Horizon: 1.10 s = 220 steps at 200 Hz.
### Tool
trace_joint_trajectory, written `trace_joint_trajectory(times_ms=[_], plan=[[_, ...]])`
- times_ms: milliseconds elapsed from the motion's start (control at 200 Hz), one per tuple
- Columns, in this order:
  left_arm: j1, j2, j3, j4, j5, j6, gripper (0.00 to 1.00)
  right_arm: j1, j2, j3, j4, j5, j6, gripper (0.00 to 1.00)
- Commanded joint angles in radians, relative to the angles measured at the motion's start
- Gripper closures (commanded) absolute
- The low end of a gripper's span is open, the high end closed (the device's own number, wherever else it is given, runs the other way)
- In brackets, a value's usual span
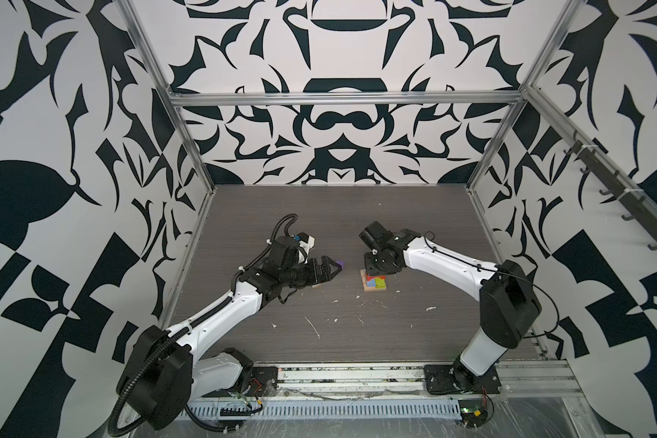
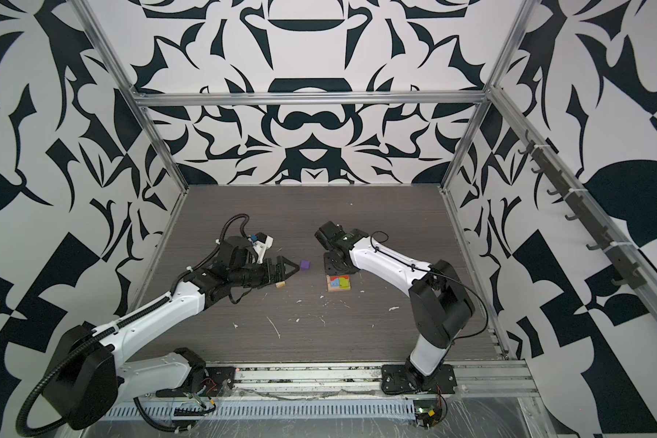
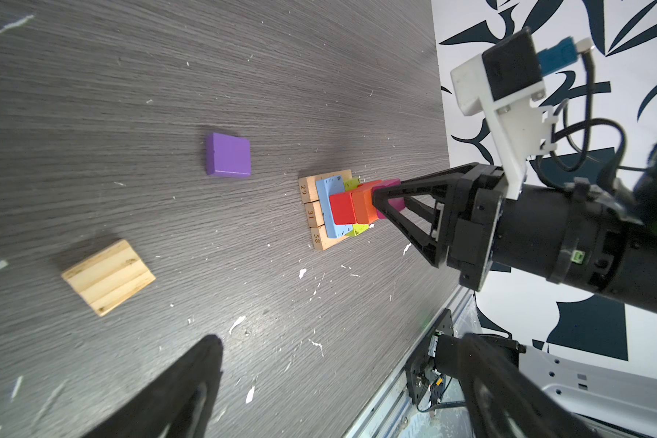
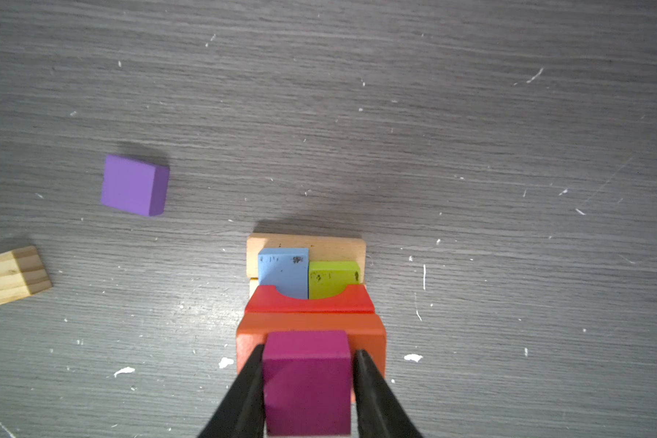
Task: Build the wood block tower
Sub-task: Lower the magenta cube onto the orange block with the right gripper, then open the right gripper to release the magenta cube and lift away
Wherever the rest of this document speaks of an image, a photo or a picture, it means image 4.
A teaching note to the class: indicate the natural wood block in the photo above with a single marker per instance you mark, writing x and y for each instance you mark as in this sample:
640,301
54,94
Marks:
321,249
253,284

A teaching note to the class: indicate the purple wood cube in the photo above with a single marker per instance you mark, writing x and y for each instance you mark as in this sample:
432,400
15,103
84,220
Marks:
134,186

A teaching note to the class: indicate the orange wood block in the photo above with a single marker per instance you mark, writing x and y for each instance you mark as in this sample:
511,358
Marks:
365,331

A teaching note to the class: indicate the red arch wood block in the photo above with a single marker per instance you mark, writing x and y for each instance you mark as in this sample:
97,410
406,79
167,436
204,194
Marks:
354,299

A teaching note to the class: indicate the magenta wood cube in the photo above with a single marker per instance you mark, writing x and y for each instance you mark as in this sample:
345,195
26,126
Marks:
307,383

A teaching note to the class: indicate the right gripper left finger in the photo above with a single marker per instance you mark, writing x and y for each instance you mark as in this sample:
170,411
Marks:
242,411

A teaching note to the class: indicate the small natural wood cube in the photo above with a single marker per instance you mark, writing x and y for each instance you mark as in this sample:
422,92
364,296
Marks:
22,274

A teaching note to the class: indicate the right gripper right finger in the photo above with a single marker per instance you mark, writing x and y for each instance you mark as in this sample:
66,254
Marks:
378,410

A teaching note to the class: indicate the green wood block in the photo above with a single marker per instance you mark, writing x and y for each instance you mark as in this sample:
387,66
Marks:
330,278

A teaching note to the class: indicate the blue wood block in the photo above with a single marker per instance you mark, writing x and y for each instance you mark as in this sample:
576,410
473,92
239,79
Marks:
286,269

